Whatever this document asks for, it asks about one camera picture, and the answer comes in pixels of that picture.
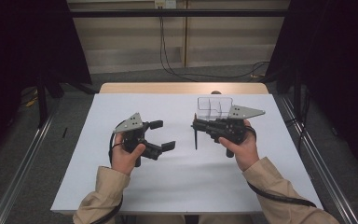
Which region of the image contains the left hand-held gripper cable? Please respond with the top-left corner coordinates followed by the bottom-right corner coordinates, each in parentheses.
top-left (89, 120), bottom-right (126, 224)

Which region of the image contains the black curtain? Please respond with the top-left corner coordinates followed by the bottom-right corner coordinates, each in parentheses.
top-left (265, 0), bottom-right (358, 179)
top-left (0, 0), bottom-right (93, 162)

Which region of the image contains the white table cover sheet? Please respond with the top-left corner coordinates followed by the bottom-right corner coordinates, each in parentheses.
top-left (50, 92), bottom-right (324, 216)

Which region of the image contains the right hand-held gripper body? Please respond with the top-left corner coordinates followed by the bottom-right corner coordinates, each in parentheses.
top-left (206, 105), bottom-right (266, 159)

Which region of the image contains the aluminium floor rail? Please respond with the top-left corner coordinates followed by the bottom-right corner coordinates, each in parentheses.
top-left (276, 92), bottom-right (358, 224)
top-left (0, 102), bottom-right (60, 224)

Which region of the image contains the person's left hand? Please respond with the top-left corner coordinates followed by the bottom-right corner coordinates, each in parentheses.
top-left (111, 133), bottom-right (147, 176)

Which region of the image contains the white wall socket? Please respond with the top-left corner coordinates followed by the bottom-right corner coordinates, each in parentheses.
top-left (154, 0), bottom-right (177, 9)

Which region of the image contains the black horizontal frame bar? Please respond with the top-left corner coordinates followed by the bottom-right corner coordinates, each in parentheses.
top-left (69, 8), bottom-right (290, 18)

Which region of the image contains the black power cable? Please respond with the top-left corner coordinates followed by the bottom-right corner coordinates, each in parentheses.
top-left (158, 7), bottom-right (201, 83)
top-left (161, 17), bottom-right (271, 79)

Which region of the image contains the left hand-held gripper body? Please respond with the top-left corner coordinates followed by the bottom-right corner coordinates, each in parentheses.
top-left (113, 112), bottom-right (164, 168)

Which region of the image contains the hand-held gripper cable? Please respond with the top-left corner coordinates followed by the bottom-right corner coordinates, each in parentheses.
top-left (244, 124), bottom-right (319, 209)
top-left (89, 120), bottom-right (126, 224)

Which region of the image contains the person's right hand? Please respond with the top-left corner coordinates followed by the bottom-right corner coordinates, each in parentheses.
top-left (218, 119), bottom-right (260, 173)

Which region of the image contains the clear plastic pen holder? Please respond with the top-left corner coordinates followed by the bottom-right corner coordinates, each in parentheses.
top-left (197, 96), bottom-right (235, 121)

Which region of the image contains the right hand-held gripper cable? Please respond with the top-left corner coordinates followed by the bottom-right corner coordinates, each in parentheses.
top-left (244, 124), bottom-right (319, 209)

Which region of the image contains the black stand post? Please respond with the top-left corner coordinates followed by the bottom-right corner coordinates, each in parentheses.
top-left (36, 73), bottom-right (49, 129)
top-left (293, 66), bottom-right (302, 122)

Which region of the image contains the black pencil orange end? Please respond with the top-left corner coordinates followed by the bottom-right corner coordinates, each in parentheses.
top-left (193, 113), bottom-right (199, 151)

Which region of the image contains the light wooden table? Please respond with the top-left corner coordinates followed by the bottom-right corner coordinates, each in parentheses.
top-left (98, 81), bottom-right (269, 95)

